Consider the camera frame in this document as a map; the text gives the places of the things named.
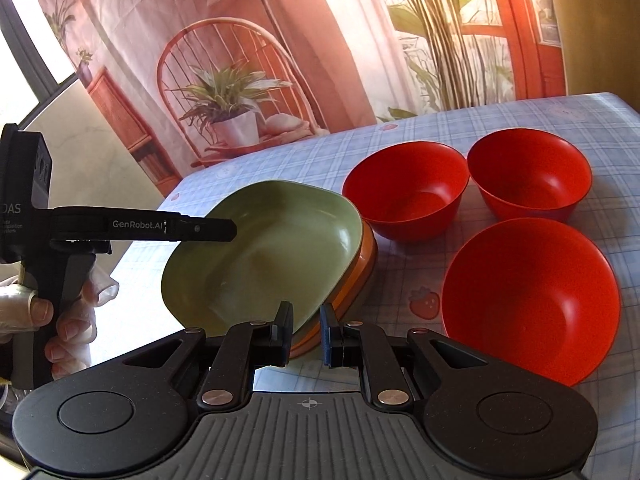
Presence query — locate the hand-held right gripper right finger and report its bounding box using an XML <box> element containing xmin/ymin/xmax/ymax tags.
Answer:
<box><xmin>319</xmin><ymin>303</ymin><xmax>502</xmax><ymax>407</ymax></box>

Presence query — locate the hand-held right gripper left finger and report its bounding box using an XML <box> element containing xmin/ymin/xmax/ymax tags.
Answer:
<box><xmin>121</xmin><ymin>301</ymin><xmax>294</xmax><ymax>409</ymax></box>

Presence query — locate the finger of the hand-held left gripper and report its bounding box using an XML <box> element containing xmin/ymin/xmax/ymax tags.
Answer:
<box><xmin>50</xmin><ymin>205</ymin><xmax>238</xmax><ymax>256</ymax></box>

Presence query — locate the green plate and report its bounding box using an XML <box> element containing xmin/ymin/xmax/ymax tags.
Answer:
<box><xmin>161</xmin><ymin>179</ymin><xmax>365</xmax><ymax>339</ymax></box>

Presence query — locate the orange plate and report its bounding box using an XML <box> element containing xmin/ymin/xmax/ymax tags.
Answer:
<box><xmin>288</xmin><ymin>220</ymin><xmax>379</xmax><ymax>361</ymax></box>

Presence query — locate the person's left hand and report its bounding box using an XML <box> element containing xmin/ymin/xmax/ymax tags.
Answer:
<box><xmin>0</xmin><ymin>265</ymin><xmax>120</xmax><ymax>382</ymax></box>

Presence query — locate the white board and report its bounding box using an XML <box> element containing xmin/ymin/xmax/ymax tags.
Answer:
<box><xmin>22</xmin><ymin>79</ymin><xmax>183</xmax><ymax>286</ymax></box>

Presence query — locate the small red bowl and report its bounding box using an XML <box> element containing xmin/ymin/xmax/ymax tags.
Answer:
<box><xmin>342</xmin><ymin>141</ymin><xmax>471</xmax><ymax>242</ymax></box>
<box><xmin>466</xmin><ymin>128</ymin><xmax>594</xmax><ymax>223</ymax></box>

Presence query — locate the large red bowl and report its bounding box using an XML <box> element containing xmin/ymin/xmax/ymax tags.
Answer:
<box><xmin>441</xmin><ymin>217</ymin><xmax>622</xmax><ymax>387</ymax></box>

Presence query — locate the printed backdrop cloth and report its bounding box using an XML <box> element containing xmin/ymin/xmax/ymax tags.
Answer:
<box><xmin>0</xmin><ymin>0</ymin><xmax>569</xmax><ymax>201</ymax></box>

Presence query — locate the blue plaid tablecloth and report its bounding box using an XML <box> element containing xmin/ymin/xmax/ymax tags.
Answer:
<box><xmin>89</xmin><ymin>92</ymin><xmax>640</xmax><ymax>480</ymax></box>

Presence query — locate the dark window frame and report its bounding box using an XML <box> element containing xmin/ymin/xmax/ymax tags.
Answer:
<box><xmin>0</xmin><ymin>0</ymin><xmax>77</xmax><ymax>107</ymax></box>

